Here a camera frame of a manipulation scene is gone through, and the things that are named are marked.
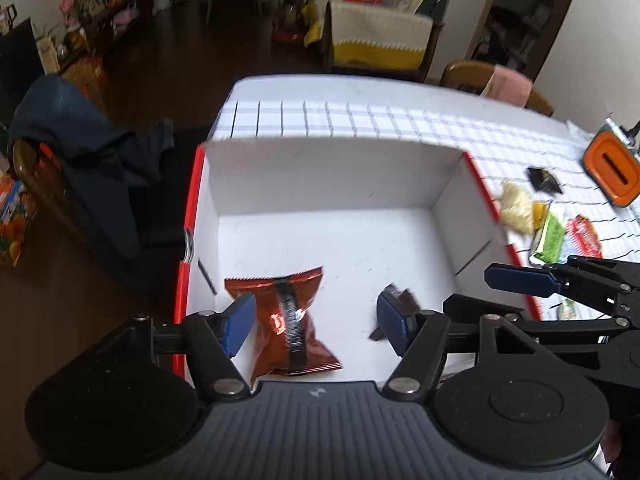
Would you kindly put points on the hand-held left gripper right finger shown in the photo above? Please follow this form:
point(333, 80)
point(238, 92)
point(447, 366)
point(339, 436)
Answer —
point(395, 321)

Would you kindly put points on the white checkered tablecloth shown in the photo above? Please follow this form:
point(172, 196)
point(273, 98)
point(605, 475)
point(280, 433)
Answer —
point(400, 120)

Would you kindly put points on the dark brown snack packet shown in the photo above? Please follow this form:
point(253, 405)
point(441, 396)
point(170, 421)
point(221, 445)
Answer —
point(403, 296)

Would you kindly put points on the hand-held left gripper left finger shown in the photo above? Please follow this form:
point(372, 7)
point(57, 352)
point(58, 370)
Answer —
point(239, 321)

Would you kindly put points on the green snack packet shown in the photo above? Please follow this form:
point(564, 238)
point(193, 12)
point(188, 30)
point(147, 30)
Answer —
point(550, 237)

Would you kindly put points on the dark tv console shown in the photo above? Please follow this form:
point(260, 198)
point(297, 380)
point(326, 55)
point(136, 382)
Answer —
point(120, 20)

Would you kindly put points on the coffee table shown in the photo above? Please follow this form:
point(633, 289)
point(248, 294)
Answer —
point(237, 0)

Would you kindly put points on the cream and yellow sofa cover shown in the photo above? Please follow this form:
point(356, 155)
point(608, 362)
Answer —
point(380, 35)

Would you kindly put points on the black cabinet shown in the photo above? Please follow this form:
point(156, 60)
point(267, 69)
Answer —
point(17, 65)

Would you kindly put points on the orange fruit print carton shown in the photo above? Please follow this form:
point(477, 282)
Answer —
point(15, 220)

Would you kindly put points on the red floor bowl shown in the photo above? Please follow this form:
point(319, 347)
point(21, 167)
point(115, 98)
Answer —
point(287, 36)

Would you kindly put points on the dark cookie packet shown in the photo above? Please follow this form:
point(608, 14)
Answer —
point(544, 180)

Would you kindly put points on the dark bookshelf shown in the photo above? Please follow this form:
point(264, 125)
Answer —
point(525, 15)

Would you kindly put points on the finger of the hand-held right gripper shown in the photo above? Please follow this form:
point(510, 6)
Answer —
point(480, 306)
point(520, 278)

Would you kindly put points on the cream snack packet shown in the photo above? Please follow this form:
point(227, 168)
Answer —
point(517, 207)

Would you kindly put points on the red cardboard box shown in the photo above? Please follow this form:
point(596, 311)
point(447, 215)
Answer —
point(325, 240)

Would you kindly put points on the yellow snack packet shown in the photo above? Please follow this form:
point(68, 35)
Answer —
point(541, 211)

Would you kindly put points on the dark sofa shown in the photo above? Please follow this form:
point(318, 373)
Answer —
point(328, 35)

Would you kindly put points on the orange container lid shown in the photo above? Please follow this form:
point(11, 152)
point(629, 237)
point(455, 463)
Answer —
point(595, 152)

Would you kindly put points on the red printed snack packet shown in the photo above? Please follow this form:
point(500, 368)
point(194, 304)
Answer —
point(584, 236)

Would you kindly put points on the red-brown foil snack packet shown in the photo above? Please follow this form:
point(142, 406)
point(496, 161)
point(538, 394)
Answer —
point(306, 352)

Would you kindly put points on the wooden chair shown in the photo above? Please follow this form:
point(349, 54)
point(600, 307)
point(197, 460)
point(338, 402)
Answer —
point(462, 76)
point(35, 175)

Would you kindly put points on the pink cloth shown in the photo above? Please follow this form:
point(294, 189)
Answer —
point(507, 85)

